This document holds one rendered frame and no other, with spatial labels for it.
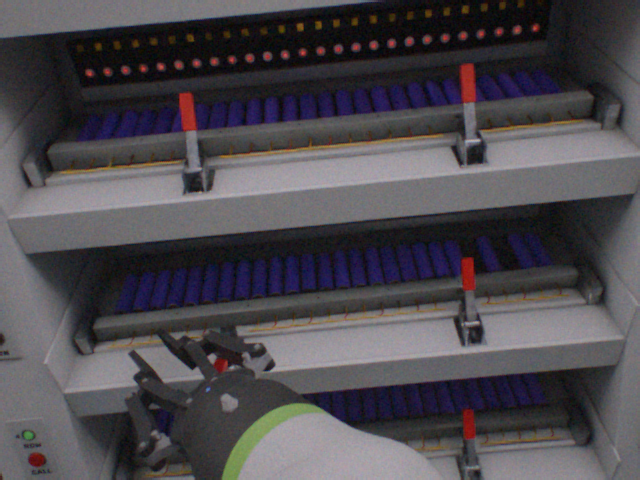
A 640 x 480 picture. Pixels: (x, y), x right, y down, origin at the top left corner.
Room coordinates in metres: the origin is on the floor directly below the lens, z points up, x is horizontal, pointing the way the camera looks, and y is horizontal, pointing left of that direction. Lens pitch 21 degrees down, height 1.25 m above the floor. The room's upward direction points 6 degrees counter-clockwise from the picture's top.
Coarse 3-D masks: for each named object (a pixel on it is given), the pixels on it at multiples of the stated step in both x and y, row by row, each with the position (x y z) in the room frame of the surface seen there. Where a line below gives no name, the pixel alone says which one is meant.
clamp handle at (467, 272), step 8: (464, 264) 0.55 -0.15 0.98; (472, 264) 0.55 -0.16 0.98; (464, 272) 0.54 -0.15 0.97; (472, 272) 0.54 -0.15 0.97; (464, 280) 0.54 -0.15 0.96; (472, 280) 0.54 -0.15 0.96; (464, 288) 0.54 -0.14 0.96; (472, 288) 0.54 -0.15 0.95; (464, 296) 0.54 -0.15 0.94; (472, 296) 0.54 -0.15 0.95; (472, 304) 0.53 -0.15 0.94; (472, 312) 0.53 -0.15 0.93; (472, 320) 0.53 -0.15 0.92
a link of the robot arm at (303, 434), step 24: (288, 408) 0.30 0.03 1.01; (312, 408) 0.30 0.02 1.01; (264, 432) 0.28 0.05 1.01; (288, 432) 0.27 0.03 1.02; (312, 432) 0.26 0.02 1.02; (336, 432) 0.26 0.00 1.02; (360, 432) 0.26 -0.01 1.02; (240, 456) 0.27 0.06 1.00; (264, 456) 0.26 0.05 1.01; (288, 456) 0.25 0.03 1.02; (312, 456) 0.24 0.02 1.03; (336, 456) 0.23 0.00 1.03; (360, 456) 0.23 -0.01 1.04; (384, 456) 0.23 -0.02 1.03; (408, 456) 0.23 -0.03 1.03
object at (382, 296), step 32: (352, 288) 0.59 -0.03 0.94; (384, 288) 0.59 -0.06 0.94; (416, 288) 0.58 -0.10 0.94; (448, 288) 0.58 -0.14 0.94; (480, 288) 0.58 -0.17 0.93; (512, 288) 0.58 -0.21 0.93; (544, 288) 0.58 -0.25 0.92; (96, 320) 0.59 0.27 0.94; (128, 320) 0.58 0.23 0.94; (160, 320) 0.58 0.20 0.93; (192, 320) 0.58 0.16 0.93; (224, 320) 0.58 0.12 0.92; (256, 320) 0.58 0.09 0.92
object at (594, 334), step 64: (576, 256) 0.63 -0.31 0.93; (64, 320) 0.56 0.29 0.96; (320, 320) 0.58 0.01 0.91; (448, 320) 0.56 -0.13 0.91; (512, 320) 0.55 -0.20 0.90; (576, 320) 0.54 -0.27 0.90; (64, 384) 0.52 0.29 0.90; (128, 384) 0.52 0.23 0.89; (192, 384) 0.52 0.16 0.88; (320, 384) 0.52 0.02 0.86; (384, 384) 0.53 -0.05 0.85
